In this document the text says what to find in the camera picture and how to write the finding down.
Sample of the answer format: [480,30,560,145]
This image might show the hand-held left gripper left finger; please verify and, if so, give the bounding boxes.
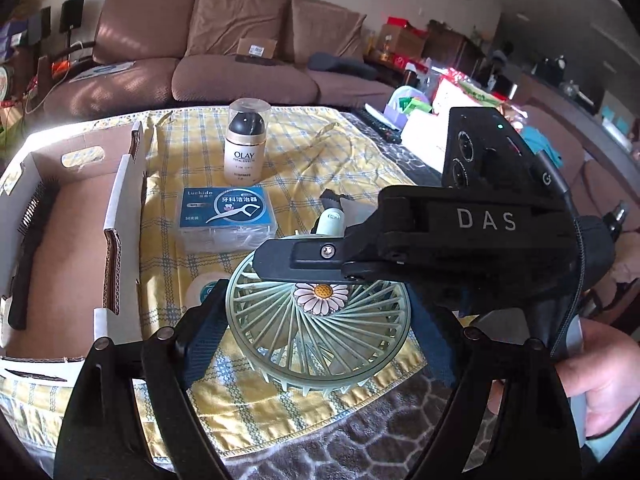
[54,280,236,480]

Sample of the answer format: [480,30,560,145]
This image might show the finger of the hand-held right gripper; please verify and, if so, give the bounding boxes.
[252,220,382,283]

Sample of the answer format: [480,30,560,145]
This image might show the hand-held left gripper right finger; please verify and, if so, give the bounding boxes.
[407,285,583,480]

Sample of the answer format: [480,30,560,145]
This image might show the white round tin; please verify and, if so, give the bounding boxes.
[184,274,231,322]

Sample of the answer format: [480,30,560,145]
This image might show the black sachet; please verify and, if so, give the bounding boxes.
[320,187,351,212]

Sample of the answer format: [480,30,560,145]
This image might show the green handheld fan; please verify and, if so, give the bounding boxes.
[225,209,413,397]

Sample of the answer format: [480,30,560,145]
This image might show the blue floss pick box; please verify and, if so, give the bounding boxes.
[175,186,277,253]

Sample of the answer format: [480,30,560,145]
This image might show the cream pump bottle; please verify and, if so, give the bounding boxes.
[223,98,272,186]

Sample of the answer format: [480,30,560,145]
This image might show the white brown cardboard box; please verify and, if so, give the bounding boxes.
[0,122,148,386]

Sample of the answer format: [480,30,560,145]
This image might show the person's right forearm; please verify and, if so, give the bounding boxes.
[582,407,640,458]

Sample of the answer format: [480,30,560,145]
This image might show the person's right hand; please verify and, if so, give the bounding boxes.
[552,317,640,416]

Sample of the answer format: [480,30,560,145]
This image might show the yellow plaid cloth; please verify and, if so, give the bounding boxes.
[0,107,481,466]

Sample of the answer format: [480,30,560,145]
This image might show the grey honeycomb pattern blanket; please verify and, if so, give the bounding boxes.
[0,110,506,480]

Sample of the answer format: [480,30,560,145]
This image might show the white tissue pack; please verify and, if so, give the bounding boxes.
[400,110,451,171]

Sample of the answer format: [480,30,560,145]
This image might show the black remote control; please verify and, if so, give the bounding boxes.
[357,110,403,143]

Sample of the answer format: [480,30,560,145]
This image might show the purple plastic container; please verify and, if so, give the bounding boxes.
[385,87,431,126]

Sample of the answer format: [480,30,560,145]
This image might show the cluttered side table with boxes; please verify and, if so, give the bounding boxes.
[425,20,488,78]

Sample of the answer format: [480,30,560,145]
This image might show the brown sofa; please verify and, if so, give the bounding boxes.
[42,0,401,121]

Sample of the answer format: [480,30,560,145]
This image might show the dark blue-grey cloth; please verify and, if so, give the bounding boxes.
[307,52,381,81]

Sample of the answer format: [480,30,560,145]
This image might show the cardboard carton red label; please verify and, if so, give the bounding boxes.
[377,22,426,61]

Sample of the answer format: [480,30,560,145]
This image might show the small cardboard parcel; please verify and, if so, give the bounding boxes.
[236,37,278,61]

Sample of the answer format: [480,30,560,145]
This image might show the brown sofa back cushion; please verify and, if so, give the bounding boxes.
[185,0,296,63]
[290,0,368,68]

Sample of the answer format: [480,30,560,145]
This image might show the white blue printed paper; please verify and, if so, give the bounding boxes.
[70,60,136,83]

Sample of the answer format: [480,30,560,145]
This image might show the dark wooden side table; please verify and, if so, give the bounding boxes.
[35,40,96,106]

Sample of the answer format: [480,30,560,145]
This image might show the black speaker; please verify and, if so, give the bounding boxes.
[60,0,86,33]

